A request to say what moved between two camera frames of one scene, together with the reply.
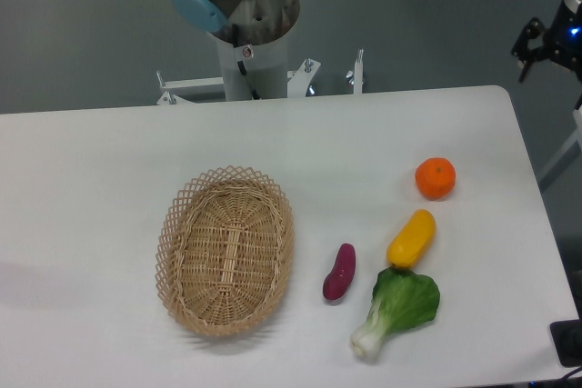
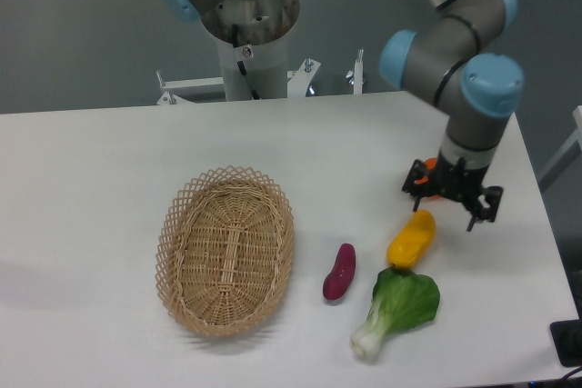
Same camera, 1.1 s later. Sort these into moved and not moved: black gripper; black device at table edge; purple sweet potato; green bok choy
Moved: black gripper
Not moved: green bok choy; black device at table edge; purple sweet potato
